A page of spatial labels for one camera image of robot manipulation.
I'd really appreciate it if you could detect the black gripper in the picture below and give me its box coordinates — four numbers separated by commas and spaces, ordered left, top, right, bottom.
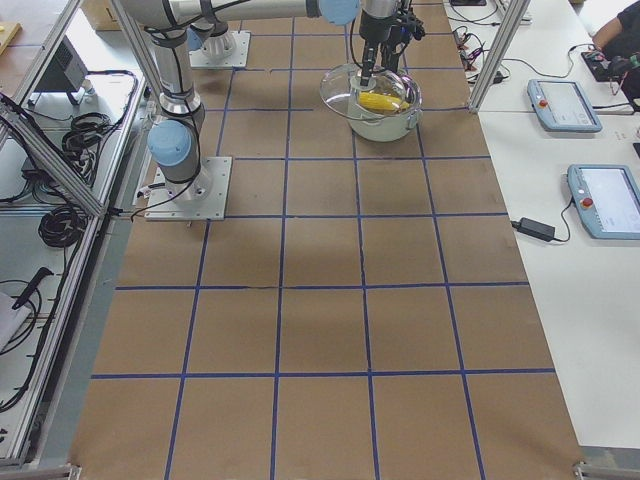
381, 9, 414, 71
359, 0, 395, 87

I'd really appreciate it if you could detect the glass pot lid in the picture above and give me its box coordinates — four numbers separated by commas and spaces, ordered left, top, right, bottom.
319, 63, 410, 120

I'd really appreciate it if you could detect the yellow corn cob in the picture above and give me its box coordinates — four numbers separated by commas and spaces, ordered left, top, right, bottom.
358, 92, 410, 114

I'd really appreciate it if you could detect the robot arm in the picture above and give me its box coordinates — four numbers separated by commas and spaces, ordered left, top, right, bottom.
121, 1, 400, 201
187, 3, 426, 73

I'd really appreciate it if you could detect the pale green cooking pot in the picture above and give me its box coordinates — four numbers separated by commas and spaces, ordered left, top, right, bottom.
347, 71, 422, 142

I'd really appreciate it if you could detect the upper teach pendant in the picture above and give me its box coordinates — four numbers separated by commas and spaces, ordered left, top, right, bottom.
527, 79, 602, 133

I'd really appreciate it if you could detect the teach pendant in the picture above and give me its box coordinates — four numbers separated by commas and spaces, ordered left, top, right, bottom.
567, 164, 639, 240
527, 79, 602, 133

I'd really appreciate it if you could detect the black power adapter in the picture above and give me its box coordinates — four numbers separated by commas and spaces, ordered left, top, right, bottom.
511, 217, 556, 242

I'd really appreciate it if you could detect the brown paper table mat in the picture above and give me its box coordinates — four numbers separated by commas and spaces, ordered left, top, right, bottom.
70, 1, 580, 479

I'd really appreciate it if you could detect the lower teach pendant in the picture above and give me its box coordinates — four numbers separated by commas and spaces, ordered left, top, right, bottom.
567, 164, 639, 240

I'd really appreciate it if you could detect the cardboard box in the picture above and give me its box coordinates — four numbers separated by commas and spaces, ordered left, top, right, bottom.
81, 0, 121, 32

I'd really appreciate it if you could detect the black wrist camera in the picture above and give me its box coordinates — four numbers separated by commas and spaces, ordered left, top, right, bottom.
402, 11, 426, 44

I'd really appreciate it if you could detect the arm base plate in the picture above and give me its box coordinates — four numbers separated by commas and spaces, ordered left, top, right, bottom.
143, 156, 232, 221
187, 30, 251, 70

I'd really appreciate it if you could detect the aluminium frame post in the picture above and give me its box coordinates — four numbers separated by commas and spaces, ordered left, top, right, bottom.
468, 0, 530, 113

